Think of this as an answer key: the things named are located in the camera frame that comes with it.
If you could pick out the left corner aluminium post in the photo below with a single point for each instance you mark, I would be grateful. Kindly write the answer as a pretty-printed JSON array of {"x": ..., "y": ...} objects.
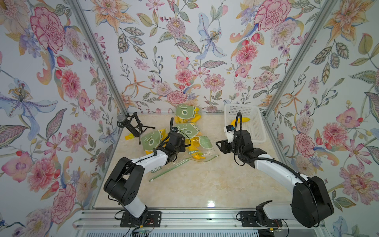
[{"x": 97, "y": 52}]

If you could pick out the right corner aluminium post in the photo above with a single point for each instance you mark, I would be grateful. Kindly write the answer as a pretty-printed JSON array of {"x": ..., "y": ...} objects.
[{"x": 320, "y": 19}]

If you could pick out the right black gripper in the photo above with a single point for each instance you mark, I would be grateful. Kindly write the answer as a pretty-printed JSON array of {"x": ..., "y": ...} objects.
[{"x": 224, "y": 148}]

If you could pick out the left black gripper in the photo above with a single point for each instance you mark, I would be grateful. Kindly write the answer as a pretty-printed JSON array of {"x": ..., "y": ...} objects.
[{"x": 183, "y": 147}]

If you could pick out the zip-top bag bananas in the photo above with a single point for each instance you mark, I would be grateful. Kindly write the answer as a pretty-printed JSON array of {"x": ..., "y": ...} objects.
[
  {"x": 198, "y": 146},
  {"x": 150, "y": 142},
  {"x": 187, "y": 113}
]

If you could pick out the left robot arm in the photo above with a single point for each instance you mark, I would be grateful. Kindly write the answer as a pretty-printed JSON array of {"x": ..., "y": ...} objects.
[{"x": 124, "y": 182}]

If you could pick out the white plastic basket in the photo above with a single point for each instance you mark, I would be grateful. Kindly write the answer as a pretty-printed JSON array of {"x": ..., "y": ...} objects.
[{"x": 251, "y": 120}]

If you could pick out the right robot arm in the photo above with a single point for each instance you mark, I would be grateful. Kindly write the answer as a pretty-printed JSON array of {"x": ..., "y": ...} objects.
[{"x": 310, "y": 202}]

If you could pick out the aluminium front rail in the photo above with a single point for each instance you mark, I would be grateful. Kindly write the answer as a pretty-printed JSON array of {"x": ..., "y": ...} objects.
[{"x": 174, "y": 222}]

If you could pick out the black microphone tripod stand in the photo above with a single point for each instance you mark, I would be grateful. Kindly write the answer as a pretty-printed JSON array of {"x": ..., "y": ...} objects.
[{"x": 133, "y": 124}]

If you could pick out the corner aluminium post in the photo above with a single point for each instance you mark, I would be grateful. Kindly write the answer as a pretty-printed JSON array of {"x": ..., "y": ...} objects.
[
  {"x": 320, "y": 19},
  {"x": 97, "y": 52}
]

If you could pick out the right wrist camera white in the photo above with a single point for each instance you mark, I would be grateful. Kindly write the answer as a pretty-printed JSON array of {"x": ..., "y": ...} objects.
[{"x": 230, "y": 132}]

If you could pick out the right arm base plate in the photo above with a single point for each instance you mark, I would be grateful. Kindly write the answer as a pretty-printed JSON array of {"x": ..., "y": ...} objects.
[{"x": 257, "y": 218}]

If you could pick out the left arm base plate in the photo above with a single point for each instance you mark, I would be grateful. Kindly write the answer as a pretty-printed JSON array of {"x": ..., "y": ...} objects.
[{"x": 147, "y": 219}]

